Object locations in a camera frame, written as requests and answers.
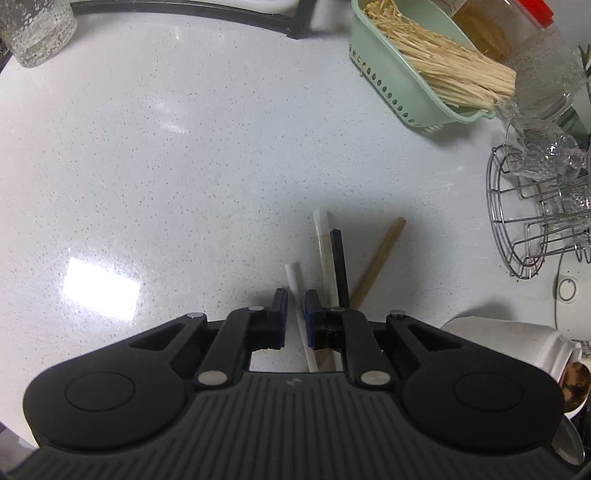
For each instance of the stained white chopstick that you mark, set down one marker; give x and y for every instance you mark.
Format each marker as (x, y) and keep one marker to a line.
(325, 258)

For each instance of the plain white chopstick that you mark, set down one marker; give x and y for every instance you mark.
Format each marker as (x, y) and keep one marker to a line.
(295, 281)

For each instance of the red-lidded plastic jar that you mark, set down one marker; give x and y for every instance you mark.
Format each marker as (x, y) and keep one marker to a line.
(485, 32)

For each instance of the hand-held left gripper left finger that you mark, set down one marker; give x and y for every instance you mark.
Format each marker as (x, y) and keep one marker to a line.
(280, 321)

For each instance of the white ceramic mug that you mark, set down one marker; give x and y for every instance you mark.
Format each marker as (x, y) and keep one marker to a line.
(508, 341)

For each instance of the dark grey metal rack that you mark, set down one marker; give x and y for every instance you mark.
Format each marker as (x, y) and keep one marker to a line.
(184, 10)

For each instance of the black chopstick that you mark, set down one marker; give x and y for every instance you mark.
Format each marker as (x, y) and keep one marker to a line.
(340, 272)

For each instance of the green plastic basket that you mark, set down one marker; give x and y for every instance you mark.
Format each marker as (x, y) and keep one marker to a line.
(392, 87)

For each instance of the textured glass mug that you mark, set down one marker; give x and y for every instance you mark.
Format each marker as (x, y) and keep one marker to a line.
(37, 32)

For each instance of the steel spoon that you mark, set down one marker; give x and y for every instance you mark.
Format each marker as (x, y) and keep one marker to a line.
(568, 443)

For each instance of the clear glass pitcher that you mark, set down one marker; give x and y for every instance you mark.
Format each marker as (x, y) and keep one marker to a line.
(545, 74)

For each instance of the wooden chopstick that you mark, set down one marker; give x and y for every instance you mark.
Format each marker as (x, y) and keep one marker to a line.
(378, 263)

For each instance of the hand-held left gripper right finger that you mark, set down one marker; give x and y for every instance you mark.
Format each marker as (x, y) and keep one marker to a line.
(311, 325)

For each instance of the cut glass goblet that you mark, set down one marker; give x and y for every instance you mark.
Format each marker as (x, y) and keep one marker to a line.
(545, 147)

